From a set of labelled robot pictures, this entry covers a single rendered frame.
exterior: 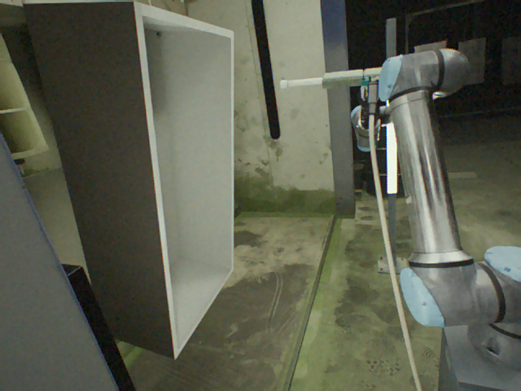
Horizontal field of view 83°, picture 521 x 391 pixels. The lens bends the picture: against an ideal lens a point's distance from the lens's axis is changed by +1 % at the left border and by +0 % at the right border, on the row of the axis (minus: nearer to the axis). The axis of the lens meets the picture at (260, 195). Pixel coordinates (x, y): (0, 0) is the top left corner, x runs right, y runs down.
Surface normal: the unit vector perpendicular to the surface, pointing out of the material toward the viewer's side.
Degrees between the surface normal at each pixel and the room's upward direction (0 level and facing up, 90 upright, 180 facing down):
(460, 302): 63
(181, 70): 90
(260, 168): 90
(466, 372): 0
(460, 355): 0
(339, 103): 90
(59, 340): 90
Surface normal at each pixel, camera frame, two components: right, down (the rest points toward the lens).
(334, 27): -0.34, 0.37
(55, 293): 0.92, -0.02
